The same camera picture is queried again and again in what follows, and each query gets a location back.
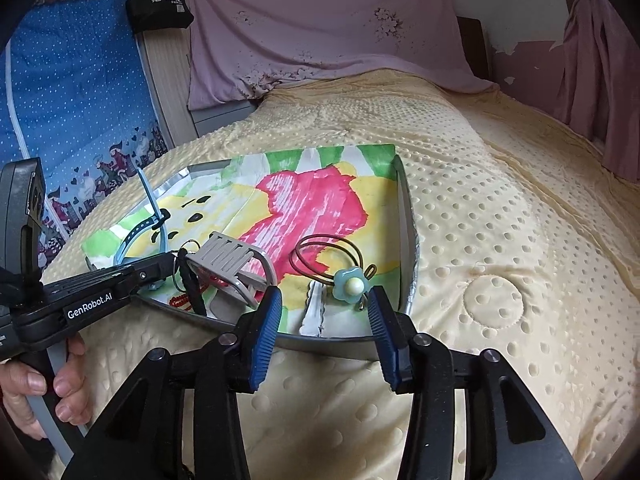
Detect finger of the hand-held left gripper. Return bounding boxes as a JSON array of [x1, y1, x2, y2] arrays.
[[120, 251, 176, 293]]

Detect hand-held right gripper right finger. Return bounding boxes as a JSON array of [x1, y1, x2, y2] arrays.
[[366, 285, 586, 480]]

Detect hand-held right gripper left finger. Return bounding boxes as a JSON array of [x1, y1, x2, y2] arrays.
[[60, 285, 283, 480]]

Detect thin gold bangles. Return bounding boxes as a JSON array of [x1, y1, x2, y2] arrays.
[[170, 239, 201, 293]]

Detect blue wrist watch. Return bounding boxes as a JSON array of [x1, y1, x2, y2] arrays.
[[114, 165, 173, 291]]

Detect red bead bracelet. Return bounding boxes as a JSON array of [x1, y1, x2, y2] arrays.
[[167, 292, 211, 313]]

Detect black hair tie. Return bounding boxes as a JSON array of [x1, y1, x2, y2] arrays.
[[178, 257, 208, 317]]

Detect grey metal tray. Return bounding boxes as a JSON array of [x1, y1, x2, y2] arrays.
[[82, 145, 418, 361]]

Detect white hair clip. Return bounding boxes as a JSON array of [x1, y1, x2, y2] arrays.
[[298, 280, 328, 336]]

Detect brown flower hair tie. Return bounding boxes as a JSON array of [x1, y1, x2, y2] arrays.
[[290, 234, 371, 303]]

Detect person's left hand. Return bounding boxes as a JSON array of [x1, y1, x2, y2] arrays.
[[0, 335, 93, 441]]

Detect colourful drawing paper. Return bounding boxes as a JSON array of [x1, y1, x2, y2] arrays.
[[82, 144, 403, 336]]

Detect yellow dotted blanket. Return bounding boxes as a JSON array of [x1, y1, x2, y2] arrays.
[[40, 70, 640, 480]]

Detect light wooden cabinet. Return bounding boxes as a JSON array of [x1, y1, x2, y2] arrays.
[[132, 25, 261, 148]]

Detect blue printed fabric wardrobe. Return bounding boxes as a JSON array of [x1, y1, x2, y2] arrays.
[[0, 0, 171, 261]]

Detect black tote bag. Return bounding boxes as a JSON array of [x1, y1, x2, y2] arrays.
[[125, 0, 195, 35]]

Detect pink hanging sheet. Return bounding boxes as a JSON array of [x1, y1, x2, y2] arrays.
[[187, 0, 501, 111]]

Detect brown wooden headboard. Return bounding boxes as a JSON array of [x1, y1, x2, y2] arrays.
[[456, 16, 491, 81]]

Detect pink curtain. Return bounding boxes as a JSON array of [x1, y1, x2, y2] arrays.
[[552, 0, 640, 183]]

